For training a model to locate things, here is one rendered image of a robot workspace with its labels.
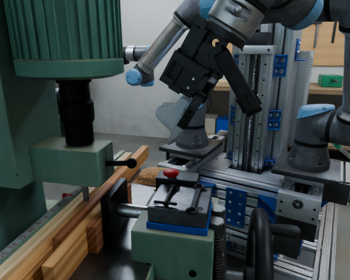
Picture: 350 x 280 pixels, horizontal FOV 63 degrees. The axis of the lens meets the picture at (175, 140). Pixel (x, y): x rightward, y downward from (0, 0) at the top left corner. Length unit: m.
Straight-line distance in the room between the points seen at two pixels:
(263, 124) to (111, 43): 0.88
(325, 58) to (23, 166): 3.60
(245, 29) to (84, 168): 0.35
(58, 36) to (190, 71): 0.19
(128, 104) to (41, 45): 3.80
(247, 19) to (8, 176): 0.47
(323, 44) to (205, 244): 3.52
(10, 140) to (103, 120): 3.94
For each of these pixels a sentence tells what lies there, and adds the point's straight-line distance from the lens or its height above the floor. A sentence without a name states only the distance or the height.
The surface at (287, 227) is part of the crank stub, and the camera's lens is 0.57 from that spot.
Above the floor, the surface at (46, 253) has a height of 0.94.
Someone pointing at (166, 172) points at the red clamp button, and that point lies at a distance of 0.53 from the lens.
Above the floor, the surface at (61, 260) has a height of 0.94.
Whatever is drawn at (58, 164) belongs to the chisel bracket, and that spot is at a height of 1.04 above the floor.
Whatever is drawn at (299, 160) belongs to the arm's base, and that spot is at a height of 0.85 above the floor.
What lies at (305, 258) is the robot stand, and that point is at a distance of 1.73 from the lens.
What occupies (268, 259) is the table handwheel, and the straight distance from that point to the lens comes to 0.50.
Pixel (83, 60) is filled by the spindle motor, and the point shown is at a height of 1.22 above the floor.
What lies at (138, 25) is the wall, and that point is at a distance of 4.09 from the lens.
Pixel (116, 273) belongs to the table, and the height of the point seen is 0.90.
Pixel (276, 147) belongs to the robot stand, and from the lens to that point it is 1.34.
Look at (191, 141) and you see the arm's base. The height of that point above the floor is 0.85.
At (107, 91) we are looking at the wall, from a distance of 4.34.
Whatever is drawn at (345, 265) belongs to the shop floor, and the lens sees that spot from 2.14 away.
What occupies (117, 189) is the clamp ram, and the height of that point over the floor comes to 0.99.
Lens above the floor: 1.24
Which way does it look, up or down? 18 degrees down
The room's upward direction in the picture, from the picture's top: straight up
